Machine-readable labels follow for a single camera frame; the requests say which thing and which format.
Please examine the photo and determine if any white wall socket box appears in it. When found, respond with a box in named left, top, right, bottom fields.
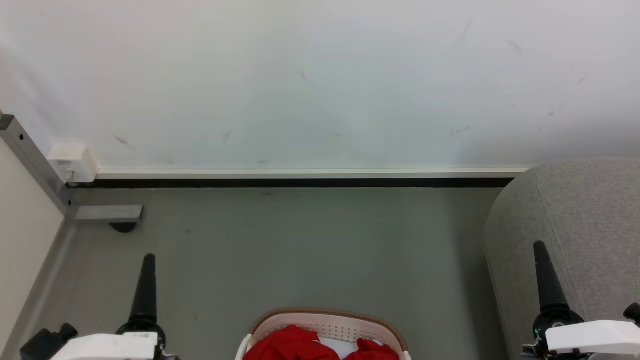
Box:
left=47, top=144, right=99, bottom=184

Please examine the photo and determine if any white perforated laundry basket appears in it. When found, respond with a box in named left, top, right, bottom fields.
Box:
left=235, top=308, right=413, bottom=360

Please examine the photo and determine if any red jersey garment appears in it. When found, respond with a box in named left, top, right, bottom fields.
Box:
left=242, top=324, right=401, bottom=360

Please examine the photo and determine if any grey metal frame foot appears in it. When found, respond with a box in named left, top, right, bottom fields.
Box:
left=74, top=204, right=145, bottom=223

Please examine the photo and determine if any grey fabric sofa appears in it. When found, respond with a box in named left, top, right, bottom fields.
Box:
left=483, top=159, right=640, bottom=360

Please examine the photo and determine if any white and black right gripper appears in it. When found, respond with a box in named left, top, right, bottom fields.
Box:
left=522, top=241, right=640, bottom=360

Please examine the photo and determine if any grey metal frame post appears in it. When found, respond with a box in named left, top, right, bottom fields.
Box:
left=0, top=114, right=77, bottom=221

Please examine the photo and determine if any white garment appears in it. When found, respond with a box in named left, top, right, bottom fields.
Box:
left=318, top=336, right=385, bottom=360

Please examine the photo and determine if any beige partition panel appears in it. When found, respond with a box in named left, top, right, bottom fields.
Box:
left=0, top=137, right=67, bottom=346

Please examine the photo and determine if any white and black baseboard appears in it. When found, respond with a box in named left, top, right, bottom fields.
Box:
left=66, top=167, right=531, bottom=190

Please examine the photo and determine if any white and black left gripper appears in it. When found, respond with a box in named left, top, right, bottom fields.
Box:
left=50, top=254, right=179, bottom=360

